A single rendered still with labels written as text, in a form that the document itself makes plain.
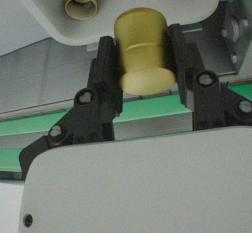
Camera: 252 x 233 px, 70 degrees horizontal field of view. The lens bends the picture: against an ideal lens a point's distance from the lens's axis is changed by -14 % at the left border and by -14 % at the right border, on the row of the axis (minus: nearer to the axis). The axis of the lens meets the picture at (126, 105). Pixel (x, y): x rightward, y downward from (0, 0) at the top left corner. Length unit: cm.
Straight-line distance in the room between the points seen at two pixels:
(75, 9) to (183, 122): 18
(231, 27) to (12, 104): 32
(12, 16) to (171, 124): 28
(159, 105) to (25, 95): 20
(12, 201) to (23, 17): 44
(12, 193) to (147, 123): 43
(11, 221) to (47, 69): 42
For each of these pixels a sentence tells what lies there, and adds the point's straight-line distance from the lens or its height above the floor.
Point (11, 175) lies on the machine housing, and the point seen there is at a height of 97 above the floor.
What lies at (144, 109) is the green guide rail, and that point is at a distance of 25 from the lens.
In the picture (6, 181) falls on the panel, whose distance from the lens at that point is 59.
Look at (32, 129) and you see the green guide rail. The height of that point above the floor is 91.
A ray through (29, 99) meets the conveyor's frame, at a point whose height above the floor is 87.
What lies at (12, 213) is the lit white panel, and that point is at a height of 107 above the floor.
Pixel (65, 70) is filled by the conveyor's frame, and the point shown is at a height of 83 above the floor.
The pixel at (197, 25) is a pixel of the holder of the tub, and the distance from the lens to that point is 29.
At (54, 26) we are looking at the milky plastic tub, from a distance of 22.
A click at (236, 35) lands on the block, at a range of 22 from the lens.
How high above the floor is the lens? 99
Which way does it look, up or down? 21 degrees down
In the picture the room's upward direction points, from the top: 176 degrees clockwise
